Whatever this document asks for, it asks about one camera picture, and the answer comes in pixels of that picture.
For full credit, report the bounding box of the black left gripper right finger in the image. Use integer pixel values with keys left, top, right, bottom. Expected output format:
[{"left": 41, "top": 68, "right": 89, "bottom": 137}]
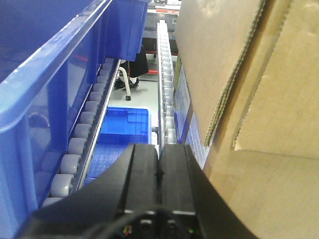
[{"left": 159, "top": 144, "right": 256, "bottom": 239}]

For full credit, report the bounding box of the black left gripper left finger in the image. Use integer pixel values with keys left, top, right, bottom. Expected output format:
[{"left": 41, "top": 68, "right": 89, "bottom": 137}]
[{"left": 31, "top": 144, "right": 157, "bottom": 239}]

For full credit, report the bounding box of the brown cardboard box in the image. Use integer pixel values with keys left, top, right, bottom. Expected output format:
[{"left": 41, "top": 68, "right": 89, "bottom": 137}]
[{"left": 175, "top": 0, "right": 319, "bottom": 239}]

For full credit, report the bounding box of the blue bin on lower shelf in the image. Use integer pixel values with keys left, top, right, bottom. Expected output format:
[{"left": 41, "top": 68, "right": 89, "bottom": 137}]
[{"left": 84, "top": 106, "right": 152, "bottom": 185}]

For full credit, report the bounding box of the white chair leg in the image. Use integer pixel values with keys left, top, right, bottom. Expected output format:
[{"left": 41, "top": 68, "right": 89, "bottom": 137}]
[{"left": 118, "top": 67, "right": 131, "bottom": 101}]

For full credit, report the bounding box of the person in black clothes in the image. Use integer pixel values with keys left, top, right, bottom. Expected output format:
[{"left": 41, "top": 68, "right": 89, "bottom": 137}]
[{"left": 120, "top": 45, "right": 149, "bottom": 89}]

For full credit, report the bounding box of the large blue plastic bin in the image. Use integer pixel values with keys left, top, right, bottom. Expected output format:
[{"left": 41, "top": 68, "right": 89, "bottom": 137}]
[{"left": 0, "top": 0, "right": 110, "bottom": 239}]

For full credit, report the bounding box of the right grey roller rail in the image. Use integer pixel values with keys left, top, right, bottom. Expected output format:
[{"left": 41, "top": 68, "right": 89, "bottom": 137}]
[{"left": 157, "top": 20, "right": 176, "bottom": 150}]

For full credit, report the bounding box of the grey roller rail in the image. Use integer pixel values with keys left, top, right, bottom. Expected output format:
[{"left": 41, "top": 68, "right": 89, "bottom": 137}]
[
  {"left": 157, "top": 20, "right": 176, "bottom": 150},
  {"left": 42, "top": 58, "right": 121, "bottom": 207}
]

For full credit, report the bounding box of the left grey roller rail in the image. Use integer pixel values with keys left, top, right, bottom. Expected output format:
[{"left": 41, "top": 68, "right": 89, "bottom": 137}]
[{"left": 42, "top": 58, "right": 121, "bottom": 207}]

